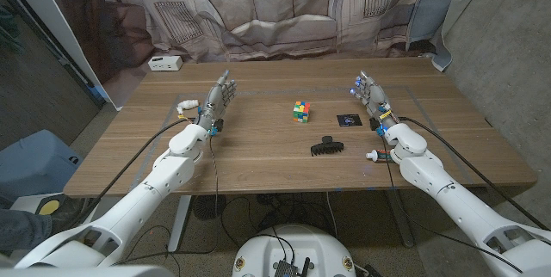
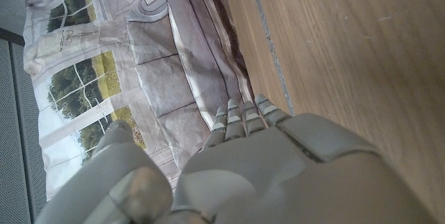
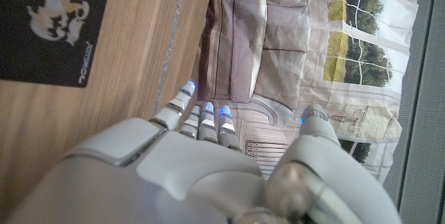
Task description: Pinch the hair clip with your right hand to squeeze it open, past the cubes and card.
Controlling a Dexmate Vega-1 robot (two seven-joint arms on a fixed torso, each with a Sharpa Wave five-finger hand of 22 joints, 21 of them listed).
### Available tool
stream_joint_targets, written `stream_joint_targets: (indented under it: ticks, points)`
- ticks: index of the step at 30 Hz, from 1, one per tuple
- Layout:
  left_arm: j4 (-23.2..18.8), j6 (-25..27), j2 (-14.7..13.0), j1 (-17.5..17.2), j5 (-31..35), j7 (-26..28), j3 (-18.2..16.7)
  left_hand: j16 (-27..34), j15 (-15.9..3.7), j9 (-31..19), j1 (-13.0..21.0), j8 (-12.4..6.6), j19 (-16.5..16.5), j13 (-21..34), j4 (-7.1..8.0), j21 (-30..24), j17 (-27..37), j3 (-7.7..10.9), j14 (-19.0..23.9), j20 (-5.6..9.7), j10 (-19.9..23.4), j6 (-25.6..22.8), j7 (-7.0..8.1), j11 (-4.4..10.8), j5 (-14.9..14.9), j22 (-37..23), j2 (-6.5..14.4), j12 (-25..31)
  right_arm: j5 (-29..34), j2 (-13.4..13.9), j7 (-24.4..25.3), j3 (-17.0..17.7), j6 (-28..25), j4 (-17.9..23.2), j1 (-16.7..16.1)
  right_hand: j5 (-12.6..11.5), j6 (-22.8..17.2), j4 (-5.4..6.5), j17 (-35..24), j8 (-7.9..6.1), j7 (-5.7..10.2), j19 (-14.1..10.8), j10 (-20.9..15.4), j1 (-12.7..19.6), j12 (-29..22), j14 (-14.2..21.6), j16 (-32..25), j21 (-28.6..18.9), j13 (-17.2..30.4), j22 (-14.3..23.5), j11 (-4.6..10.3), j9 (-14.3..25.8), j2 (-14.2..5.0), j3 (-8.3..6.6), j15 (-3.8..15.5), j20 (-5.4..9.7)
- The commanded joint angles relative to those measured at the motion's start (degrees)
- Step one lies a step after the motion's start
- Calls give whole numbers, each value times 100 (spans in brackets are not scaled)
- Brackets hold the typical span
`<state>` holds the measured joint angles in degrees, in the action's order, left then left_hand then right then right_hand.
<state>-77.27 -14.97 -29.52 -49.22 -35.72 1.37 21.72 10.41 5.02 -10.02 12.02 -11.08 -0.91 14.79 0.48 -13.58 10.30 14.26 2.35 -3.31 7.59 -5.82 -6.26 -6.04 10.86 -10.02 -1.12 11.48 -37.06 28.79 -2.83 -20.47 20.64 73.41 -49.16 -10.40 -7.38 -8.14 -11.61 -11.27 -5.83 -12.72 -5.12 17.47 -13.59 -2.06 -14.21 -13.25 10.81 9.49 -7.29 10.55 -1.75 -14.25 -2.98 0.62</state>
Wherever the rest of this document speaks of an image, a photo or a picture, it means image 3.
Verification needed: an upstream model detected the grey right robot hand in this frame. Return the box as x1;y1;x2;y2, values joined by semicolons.
5;80;403;224

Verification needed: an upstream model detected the black card with cat print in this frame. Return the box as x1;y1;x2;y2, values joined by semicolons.
0;0;112;88

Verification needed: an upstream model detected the printed sofa room backdrop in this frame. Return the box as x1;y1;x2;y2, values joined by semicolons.
193;0;425;184

